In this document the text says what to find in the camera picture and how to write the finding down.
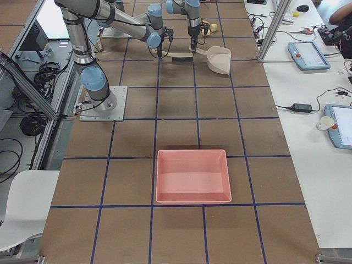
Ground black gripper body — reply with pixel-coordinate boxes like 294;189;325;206
162;26;174;41
190;35;198;50

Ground small yellow sponge piece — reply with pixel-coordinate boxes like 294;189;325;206
201;29;211;37

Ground beige hand brush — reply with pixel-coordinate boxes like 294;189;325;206
151;49;193;62

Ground brown round bread roll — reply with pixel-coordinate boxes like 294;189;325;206
200;19;210;31

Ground large yellow sponge piece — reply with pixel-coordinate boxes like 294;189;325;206
210;24;218;32

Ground beige plastic dustpan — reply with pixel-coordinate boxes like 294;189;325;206
196;46;232;75

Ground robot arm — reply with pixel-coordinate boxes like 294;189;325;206
166;0;201;53
55;1;173;112

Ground pink plastic bin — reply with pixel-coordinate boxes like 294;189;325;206
156;150;232;205

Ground blue teach pendant far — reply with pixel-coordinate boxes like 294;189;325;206
287;41;331;71

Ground blue teach pendant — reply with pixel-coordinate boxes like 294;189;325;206
324;104;351;150
287;41;331;71

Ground black power adapter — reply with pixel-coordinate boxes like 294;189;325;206
290;103;313;113

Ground white paper cup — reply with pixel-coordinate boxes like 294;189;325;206
316;115;335;131

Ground blue teach pendant near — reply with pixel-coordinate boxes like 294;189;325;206
324;104;351;150

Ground white chair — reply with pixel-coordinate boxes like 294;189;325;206
1;170;60;251

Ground aluminium frame post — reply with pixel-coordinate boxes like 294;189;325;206
257;0;291;63

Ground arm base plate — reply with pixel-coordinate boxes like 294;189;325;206
79;86;128;122

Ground orange handled scissors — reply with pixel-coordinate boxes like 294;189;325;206
290;27;314;35

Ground black cable bundle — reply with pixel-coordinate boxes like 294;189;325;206
21;62;69;137

